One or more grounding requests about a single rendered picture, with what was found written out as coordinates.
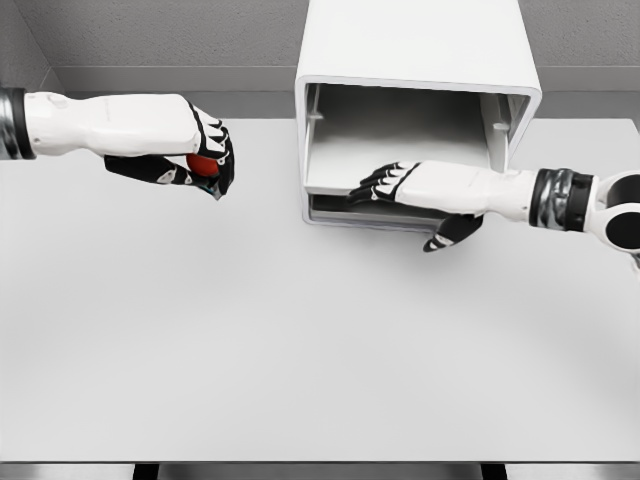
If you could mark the white cabinet drawer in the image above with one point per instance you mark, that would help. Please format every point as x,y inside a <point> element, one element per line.
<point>390,150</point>

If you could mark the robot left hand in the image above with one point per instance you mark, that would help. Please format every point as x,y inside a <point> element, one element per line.
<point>145,125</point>

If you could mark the white tabletop storage cabinet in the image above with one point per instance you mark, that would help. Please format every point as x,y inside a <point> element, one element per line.
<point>415,40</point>

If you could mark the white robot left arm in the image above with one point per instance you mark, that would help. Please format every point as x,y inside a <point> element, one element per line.
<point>55,125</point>

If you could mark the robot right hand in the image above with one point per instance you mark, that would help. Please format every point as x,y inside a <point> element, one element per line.
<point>445,187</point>

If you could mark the red load switch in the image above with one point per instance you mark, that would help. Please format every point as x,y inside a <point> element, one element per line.
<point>202,164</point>

